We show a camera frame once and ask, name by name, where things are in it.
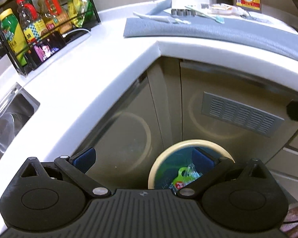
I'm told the clear plastic bag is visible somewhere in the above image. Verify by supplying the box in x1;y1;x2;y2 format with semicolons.
180;163;202;184

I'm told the green snack wrapper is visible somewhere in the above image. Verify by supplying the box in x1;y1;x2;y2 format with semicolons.
170;168;188;191

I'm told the orange snack wrapper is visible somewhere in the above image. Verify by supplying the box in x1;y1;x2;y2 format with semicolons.
208;3;249;16

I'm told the cream trash bin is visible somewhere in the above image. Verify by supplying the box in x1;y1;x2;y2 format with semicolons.
148;139;233;189

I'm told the blue bin liner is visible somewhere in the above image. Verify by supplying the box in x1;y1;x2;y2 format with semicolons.
154;146;227;190

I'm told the grey counter mat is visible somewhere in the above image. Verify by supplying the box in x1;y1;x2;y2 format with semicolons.
123;0;298;66

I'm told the cabinet vent grille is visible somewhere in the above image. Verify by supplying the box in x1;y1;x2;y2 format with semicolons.
201;92;284;137

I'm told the glass pot lid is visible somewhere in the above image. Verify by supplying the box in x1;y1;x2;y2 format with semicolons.
0;113;15;158

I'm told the printed paper sheet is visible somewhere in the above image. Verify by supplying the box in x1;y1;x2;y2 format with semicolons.
240;14;271;24

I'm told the green toothbrush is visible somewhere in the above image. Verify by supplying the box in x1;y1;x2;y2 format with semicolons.
185;6;225;24

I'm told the black smartphone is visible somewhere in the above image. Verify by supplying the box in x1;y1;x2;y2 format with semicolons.
24;32;66;70

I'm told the metal cookie cutter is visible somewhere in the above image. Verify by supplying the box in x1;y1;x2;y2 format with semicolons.
171;9;196;18

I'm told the green yellow-cap bottle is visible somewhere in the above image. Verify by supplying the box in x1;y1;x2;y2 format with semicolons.
0;8;28;66

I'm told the amber red-label oil bottle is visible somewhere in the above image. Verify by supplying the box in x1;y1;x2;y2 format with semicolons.
38;0;73;34

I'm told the yellow green snack bag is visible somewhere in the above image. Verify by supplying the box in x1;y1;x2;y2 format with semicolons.
67;0;94;28

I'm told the white charging cable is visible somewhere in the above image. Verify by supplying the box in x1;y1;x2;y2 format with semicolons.
63;28;91;39

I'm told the red-handle oil bottle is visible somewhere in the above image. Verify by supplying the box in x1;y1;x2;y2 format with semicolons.
16;0;48;44

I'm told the black wire spice rack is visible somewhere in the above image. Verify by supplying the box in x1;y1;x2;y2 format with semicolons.
0;0;101;76

